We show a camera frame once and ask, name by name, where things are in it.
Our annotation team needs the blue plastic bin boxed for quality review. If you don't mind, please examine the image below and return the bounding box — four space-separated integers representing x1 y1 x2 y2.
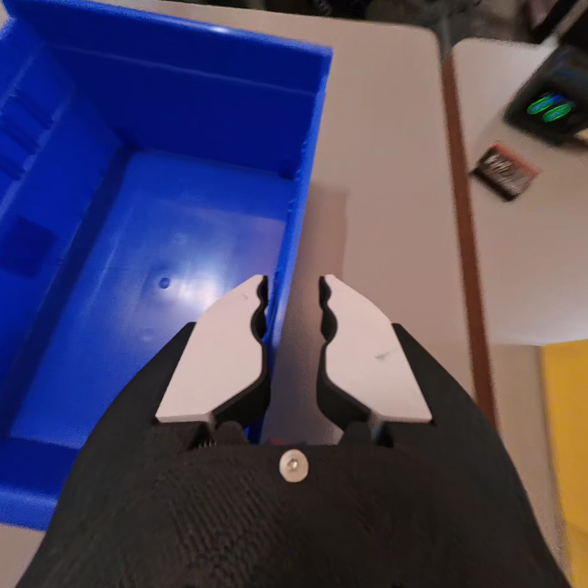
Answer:
0 0 334 529

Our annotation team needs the grey desk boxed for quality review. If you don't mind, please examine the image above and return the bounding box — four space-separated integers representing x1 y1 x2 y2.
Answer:
0 0 499 588

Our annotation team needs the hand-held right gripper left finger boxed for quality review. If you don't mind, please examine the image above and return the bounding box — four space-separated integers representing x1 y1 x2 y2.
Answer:
154 274 273 430

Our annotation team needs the small black packet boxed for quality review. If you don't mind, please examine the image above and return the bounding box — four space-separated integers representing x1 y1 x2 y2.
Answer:
471 141 541 203

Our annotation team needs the black device with green lights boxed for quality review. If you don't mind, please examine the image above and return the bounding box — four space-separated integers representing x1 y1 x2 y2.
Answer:
503 43 588 149

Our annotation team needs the grey side table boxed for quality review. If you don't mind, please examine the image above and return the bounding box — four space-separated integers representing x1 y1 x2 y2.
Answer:
452 37 588 346

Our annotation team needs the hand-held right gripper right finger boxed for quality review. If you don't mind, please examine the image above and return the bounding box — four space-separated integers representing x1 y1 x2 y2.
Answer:
317 274 434 432

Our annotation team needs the yellow plastic bin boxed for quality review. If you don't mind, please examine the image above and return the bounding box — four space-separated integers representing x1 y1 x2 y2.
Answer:
540 340 588 588

